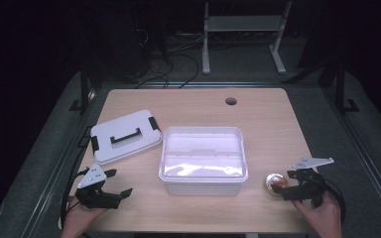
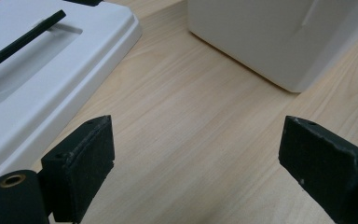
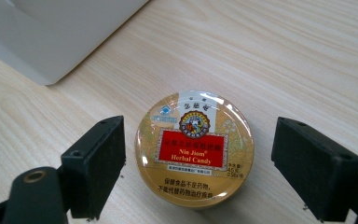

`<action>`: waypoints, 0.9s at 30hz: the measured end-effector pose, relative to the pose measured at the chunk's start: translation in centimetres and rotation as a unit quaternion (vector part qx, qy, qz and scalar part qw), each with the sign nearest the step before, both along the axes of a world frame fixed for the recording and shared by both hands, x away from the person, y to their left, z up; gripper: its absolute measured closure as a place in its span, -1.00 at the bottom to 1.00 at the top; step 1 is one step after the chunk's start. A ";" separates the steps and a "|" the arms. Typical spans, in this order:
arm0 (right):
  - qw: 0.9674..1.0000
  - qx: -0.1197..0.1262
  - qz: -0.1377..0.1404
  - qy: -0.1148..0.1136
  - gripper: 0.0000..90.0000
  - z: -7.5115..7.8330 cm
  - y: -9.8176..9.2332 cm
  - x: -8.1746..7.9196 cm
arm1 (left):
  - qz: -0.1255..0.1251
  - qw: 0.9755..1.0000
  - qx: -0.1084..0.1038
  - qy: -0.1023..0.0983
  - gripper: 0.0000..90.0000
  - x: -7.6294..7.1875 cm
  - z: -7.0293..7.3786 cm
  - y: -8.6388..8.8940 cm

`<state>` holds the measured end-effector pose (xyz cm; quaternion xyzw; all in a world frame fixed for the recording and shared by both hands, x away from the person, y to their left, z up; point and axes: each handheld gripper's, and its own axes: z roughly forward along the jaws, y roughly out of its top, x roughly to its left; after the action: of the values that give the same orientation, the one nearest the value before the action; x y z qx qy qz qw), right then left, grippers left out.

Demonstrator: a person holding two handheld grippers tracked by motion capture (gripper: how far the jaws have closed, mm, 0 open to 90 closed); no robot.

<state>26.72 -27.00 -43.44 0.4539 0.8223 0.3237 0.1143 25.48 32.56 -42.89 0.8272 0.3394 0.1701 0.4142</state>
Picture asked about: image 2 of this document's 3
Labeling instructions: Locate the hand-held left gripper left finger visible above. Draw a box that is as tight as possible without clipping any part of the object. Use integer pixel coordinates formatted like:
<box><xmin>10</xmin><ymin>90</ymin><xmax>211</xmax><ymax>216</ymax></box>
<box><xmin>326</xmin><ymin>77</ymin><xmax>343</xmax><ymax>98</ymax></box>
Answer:
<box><xmin>40</xmin><ymin>115</ymin><xmax>116</xmax><ymax>224</ymax></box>

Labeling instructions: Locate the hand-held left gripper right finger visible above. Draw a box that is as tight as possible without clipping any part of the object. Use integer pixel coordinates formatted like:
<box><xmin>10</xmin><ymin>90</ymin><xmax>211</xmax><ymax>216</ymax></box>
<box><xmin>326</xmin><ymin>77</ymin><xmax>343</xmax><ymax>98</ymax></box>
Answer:
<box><xmin>278</xmin><ymin>115</ymin><xmax>358</xmax><ymax>224</ymax></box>

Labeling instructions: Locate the white plastic storage box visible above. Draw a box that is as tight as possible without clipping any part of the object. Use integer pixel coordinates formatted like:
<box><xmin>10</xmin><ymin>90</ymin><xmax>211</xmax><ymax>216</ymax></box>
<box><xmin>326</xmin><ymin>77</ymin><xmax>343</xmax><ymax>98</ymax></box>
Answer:
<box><xmin>186</xmin><ymin>0</ymin><xmax>358</xmax><ymax>93</ymax></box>

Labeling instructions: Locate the white storage box lid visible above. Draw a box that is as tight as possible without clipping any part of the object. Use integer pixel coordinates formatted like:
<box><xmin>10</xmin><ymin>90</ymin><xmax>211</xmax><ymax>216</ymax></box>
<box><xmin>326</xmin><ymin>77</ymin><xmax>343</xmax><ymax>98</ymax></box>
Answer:
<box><xmin>0</xmin><ymin>0</ymin><xmax>144</xmax><ymax>203</ymax></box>

